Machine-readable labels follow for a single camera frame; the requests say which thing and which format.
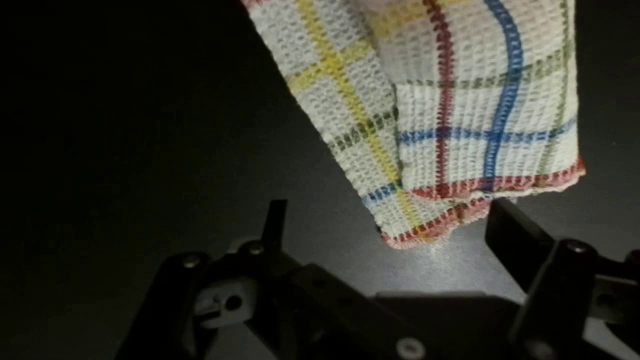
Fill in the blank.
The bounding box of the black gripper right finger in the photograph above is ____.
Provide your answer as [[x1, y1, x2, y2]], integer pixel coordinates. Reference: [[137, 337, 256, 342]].
[[484, 198, 640, 360]]

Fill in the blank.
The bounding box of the checked white tea towel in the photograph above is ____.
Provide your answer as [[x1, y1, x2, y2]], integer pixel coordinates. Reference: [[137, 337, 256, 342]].
[[239, 0, 587, 252]]

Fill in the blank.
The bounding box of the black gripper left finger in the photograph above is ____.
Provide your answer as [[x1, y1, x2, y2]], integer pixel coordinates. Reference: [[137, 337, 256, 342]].
[[115, 198, 428, 360]]

